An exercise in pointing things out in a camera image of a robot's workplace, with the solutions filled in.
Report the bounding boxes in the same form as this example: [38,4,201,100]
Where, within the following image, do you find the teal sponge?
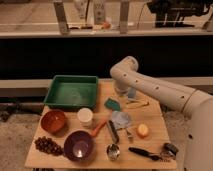
[104,98,121,111]

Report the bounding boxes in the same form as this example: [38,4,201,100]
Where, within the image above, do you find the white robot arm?
[110,56,213,171]

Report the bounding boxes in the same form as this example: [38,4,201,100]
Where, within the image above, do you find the orange bowl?
[41,110,66,134]

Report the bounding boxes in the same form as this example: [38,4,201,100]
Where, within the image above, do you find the purple bowl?
[64,130,94,162]

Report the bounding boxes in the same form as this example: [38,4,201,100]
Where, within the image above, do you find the blue cup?
[127,88,136,99]

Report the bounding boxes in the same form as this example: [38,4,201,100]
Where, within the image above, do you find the crumpled grey-blue cloth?
[110,111,132,130]

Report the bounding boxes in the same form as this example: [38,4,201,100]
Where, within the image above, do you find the white cup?
[77,108,93,127]

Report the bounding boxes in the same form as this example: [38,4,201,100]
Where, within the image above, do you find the green plastic tray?
[44,75,98,109]

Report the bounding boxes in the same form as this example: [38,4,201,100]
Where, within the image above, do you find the yellow lemon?
[137,123,149,138]

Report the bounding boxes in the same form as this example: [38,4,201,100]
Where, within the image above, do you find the metal ladle spoon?
[106,120,120,161]

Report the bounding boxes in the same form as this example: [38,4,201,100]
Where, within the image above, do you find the brown grape bunch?
[34,136,63,156]

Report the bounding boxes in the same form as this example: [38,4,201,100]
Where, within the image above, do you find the black machine in background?
[147,0,213,28]

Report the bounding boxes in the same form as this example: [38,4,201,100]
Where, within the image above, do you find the black handled tool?
[128,147,162,161]

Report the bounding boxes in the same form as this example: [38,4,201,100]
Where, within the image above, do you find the grey right post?
[119,0,130,34]

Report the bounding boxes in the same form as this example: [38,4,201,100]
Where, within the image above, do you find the grey post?
[119,0,130,34]
[53,0,69,35]

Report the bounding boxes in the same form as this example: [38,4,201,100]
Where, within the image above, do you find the dark metal ring object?
[162,143,179,159]

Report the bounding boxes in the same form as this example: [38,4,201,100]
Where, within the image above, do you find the grey left post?
[53,0,69,35]

